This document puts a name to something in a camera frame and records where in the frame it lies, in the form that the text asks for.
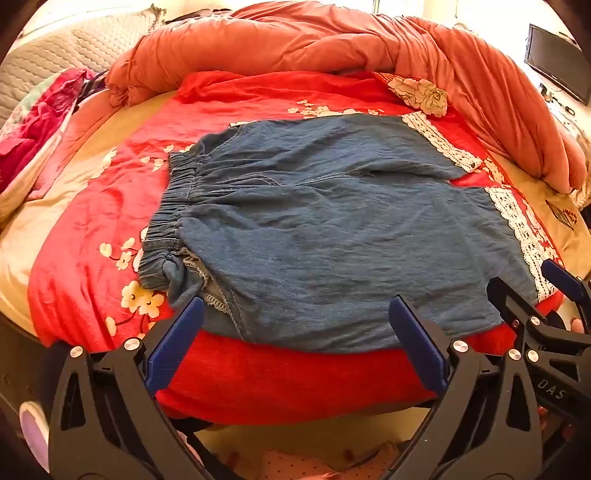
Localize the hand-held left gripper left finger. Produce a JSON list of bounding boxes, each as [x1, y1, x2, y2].
[[48, 296, 218, 480]]

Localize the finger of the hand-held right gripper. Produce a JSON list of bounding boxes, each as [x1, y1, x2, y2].
[[541, 258, 591, 330], [487, 276, 591, 352]]

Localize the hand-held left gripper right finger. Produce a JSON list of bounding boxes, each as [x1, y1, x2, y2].
[[389, 295, 543, 480]]

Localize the blue denim pants lace trim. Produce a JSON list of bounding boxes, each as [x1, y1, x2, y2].
[[137, 113, 561, 354]]

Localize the red floral blanket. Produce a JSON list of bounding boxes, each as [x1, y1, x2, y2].
[[28, 69, 566, 425]]

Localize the white lilac slipper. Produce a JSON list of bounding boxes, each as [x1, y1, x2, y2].
[[18, 401, 51, 472]]

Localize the pink dotted clothing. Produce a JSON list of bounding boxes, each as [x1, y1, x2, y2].
[[222, 440, 402, 480]]

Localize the black flat screen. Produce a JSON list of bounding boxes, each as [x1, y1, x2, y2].
[[524, 24, 591, 106]]

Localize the pink cloth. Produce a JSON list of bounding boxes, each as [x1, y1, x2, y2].
[[0, 68, 100, 195]]

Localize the salmon duvet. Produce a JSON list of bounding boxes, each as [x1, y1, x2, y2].
[[105, 0, 589, 195]]

